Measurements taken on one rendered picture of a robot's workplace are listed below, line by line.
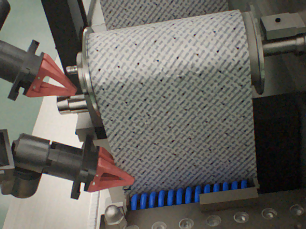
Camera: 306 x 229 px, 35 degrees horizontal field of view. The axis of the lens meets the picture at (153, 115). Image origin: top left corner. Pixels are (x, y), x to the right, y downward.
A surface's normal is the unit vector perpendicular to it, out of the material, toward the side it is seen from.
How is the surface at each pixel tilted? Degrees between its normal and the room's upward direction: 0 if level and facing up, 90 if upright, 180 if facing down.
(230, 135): 90
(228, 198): 0
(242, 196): 0
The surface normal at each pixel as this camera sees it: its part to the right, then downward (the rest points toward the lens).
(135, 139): 0.01, 0.58
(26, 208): -0.17, -0.80
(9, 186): 0.33, 0.76
